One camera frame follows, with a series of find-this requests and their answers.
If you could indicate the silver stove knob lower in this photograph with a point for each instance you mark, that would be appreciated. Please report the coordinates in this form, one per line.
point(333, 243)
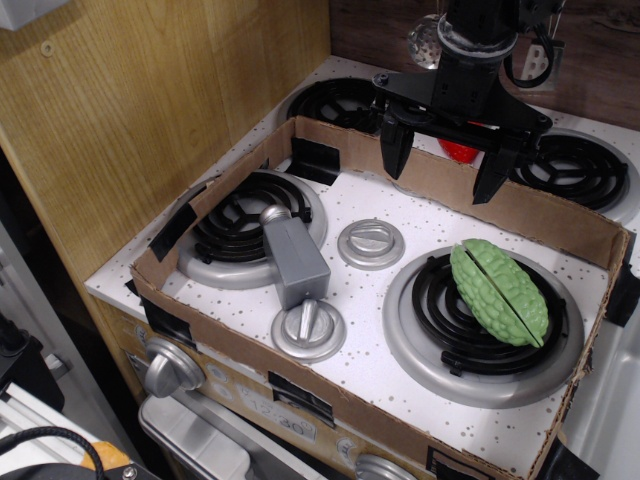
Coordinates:
point(309, 333)

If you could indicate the silver stove knob upper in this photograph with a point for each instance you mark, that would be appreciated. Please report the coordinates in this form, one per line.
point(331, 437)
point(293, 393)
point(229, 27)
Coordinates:
point(370, 244)

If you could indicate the back right black burner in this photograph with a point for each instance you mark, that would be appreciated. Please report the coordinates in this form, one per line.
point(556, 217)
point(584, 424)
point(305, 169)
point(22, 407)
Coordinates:
point(586, 170)

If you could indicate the silver slotted spatula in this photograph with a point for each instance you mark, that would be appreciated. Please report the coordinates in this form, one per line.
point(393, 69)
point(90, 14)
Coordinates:
point(536, 63)

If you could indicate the front left black burner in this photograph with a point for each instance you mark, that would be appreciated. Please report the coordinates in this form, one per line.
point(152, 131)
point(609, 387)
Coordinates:
point(225, 249)

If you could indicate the silver oven dial right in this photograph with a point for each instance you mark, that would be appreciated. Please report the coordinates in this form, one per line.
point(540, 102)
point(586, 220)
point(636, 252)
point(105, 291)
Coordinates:
point(372, 467)

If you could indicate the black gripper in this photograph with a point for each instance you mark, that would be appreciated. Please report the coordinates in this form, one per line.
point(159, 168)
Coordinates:
point(462, 102)

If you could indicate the silver oven dial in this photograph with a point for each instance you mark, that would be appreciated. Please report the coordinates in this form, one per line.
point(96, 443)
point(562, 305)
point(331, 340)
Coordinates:
point(170, 369)
point(372, 467)

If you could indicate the red strawberry toy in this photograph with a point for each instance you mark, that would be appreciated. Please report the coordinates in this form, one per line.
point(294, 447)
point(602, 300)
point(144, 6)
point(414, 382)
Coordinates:
point(458, 152)

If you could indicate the silver stove knob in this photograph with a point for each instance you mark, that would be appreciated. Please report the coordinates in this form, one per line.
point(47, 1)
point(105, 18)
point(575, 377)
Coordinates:
point(370, 244)
point(309, 333)

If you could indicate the back left black burner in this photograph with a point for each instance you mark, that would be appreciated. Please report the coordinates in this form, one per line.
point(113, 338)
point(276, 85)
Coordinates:
point(343, 102)

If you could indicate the front right black burner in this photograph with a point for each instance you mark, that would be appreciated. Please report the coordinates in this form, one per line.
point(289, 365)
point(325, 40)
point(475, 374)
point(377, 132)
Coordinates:
point(433, 335)

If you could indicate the green bitter melon toy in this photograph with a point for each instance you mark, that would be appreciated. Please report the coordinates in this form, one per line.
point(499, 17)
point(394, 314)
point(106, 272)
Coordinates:
point(500, 294)

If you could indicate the grey pepper shaker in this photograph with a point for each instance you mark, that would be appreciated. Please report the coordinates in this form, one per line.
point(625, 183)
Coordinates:
point(298, 269)

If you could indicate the silver strainer ladle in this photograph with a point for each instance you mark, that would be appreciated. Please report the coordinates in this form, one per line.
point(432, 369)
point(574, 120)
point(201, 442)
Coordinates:
point(423, 42)

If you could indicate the brown cardboard box wall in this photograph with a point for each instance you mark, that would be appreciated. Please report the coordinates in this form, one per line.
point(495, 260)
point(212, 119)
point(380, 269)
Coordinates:
point(360, 400)

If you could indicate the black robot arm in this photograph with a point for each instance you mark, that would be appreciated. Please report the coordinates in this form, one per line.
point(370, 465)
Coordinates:
point(488, 31)

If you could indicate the black burner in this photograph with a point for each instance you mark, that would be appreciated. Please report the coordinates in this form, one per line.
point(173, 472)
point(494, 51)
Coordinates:
point(433, 335)
point(225, 249)
point(586, 170)
point(343, 102)

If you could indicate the silver oven dial left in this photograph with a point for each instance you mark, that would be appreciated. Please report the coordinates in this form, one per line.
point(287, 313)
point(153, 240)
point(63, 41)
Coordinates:
point(170, 369)

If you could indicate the orange object bottom left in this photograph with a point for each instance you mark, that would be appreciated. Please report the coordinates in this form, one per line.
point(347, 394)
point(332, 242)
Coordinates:
point(110, 456)

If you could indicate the silver oven door handle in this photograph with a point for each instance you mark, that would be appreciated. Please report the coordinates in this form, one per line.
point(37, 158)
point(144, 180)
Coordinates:
point(214, 443)

